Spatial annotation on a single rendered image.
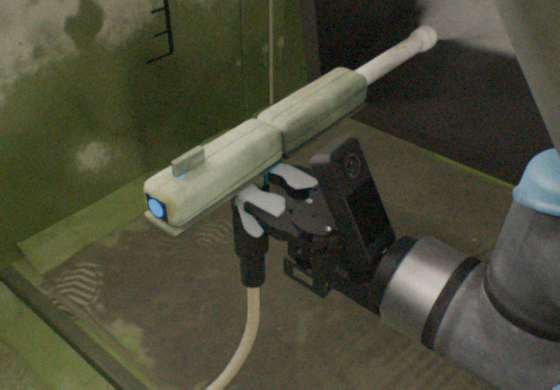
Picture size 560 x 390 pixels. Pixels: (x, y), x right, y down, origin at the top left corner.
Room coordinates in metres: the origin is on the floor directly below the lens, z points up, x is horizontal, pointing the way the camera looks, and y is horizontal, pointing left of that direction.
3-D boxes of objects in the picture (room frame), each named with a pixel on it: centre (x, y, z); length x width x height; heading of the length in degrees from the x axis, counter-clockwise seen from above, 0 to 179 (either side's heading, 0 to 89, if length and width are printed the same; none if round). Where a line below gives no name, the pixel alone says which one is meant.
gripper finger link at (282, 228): (0.45, -0.01, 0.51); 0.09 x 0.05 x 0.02; 57
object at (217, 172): (0.61, -0.05, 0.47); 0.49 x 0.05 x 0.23; 139
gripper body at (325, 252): (0.44, -0.07, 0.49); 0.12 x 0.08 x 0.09; 50
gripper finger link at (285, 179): (0.52, 0.00, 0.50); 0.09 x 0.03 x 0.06; 44
